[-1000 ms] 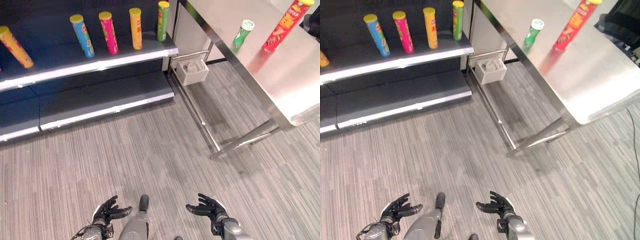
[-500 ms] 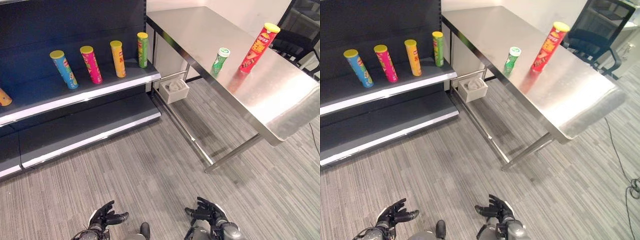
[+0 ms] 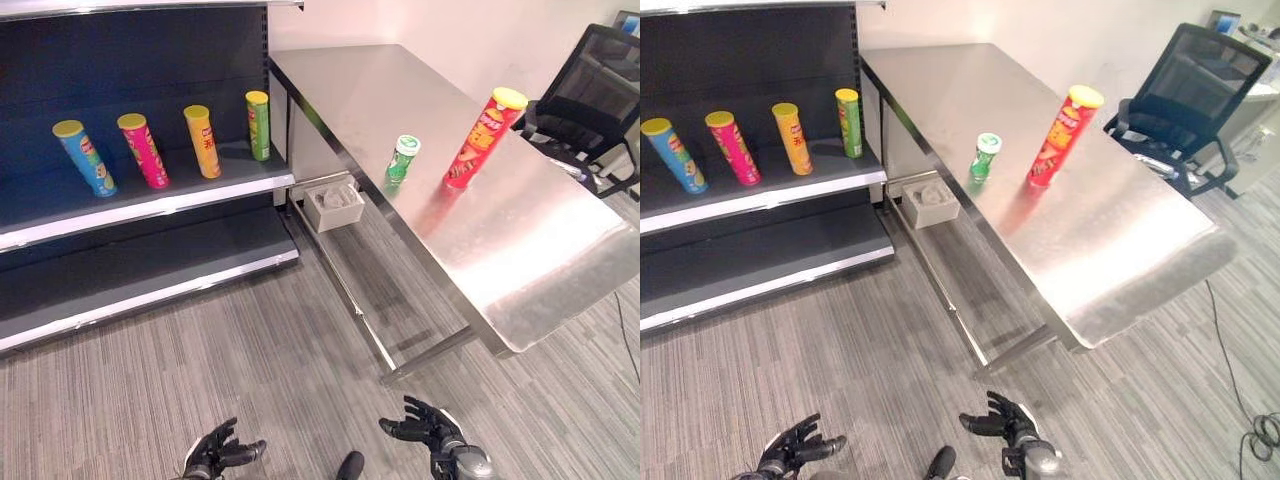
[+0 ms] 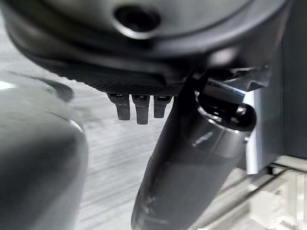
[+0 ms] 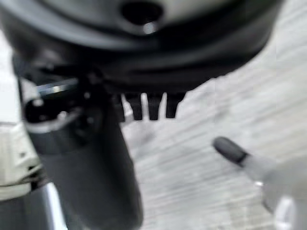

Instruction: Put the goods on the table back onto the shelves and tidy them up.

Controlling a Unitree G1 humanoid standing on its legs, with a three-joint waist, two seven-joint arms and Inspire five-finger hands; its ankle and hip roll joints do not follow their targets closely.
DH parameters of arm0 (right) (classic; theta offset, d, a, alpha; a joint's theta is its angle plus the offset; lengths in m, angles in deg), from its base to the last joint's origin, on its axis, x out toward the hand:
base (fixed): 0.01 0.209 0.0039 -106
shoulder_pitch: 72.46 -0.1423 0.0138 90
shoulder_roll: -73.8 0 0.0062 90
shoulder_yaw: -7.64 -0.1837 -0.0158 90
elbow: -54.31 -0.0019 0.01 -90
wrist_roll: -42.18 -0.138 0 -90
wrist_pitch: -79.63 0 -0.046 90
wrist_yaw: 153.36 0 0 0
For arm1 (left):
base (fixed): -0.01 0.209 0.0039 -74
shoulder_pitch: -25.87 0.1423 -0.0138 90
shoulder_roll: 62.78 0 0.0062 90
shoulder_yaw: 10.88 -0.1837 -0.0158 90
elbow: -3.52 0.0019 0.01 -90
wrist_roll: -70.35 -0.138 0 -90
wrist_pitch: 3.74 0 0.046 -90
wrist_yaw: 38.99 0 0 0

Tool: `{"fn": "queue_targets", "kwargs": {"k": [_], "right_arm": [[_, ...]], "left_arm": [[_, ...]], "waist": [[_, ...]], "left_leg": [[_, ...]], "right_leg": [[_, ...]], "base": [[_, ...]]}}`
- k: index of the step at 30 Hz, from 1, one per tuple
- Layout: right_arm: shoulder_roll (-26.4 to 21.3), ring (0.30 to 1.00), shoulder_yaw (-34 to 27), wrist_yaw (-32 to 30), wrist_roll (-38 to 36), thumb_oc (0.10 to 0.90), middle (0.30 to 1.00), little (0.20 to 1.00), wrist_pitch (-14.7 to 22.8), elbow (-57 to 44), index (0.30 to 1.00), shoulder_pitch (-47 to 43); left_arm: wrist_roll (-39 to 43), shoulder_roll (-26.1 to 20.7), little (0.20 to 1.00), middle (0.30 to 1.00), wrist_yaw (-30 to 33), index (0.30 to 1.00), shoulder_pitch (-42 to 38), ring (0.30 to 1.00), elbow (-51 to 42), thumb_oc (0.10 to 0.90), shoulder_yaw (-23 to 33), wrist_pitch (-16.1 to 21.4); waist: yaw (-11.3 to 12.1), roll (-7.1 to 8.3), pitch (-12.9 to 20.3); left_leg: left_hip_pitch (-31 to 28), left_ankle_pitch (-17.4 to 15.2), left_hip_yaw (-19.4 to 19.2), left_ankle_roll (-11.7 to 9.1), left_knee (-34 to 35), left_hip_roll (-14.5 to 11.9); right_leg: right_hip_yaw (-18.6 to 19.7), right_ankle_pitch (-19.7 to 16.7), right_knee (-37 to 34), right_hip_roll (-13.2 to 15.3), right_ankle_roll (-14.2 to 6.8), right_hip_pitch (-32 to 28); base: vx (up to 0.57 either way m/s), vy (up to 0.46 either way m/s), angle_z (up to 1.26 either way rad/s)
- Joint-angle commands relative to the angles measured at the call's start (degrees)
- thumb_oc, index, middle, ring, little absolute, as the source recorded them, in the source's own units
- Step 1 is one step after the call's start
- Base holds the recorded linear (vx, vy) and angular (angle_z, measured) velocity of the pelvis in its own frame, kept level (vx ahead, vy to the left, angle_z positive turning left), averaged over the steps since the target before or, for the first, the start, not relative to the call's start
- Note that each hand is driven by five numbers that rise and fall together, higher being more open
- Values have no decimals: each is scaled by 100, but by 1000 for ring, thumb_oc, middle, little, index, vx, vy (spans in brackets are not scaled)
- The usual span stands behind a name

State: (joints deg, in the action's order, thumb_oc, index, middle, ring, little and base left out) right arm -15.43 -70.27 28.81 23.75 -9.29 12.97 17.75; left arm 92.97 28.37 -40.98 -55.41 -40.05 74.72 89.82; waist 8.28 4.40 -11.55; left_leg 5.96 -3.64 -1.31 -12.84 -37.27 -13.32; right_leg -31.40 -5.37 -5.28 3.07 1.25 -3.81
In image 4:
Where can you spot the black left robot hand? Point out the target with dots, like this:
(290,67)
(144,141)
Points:
(100,36)

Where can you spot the silver robot leg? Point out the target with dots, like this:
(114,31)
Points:
(36,163)

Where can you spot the dark grey panel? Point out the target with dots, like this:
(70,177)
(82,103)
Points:
(291,95)

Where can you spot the silver metal post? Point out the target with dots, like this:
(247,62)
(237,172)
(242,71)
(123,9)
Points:
(260,107)

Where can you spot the white shelf base frame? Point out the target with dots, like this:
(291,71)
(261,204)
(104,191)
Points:
(273,196)

